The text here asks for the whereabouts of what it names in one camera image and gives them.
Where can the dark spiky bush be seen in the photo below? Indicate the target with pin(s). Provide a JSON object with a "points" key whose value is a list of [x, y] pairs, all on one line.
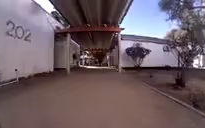
{"points": [[137, 52]]}

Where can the reddish concrete path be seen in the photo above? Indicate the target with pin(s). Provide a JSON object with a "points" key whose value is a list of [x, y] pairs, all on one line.
{"points": [[90, 100]]}

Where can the covered walkway roof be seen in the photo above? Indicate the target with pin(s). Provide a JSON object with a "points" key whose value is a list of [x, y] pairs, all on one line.
{"points": [[93, 13]]}

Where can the long white building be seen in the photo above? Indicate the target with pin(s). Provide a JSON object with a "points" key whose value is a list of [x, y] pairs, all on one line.
{"points": [[160, 55]]}

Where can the bare dirt bed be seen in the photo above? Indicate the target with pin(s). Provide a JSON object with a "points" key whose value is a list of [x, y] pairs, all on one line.
{"points": [[163, 80]]}

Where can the white building with pipe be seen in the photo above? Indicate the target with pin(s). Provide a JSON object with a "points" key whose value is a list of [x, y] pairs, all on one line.
{"points": [[23, 53]]}

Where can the concrete kerb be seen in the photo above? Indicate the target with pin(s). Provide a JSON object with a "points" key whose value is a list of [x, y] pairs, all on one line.
{"points": [[176, 100]]}

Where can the sparse grey-green tree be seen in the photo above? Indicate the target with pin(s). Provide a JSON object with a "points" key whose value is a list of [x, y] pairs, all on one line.
{"points": [[183, 46]]}

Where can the grey canopy post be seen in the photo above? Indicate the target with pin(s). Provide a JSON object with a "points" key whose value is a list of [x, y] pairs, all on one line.
{"points": [[119, 53], [68, 53]]}

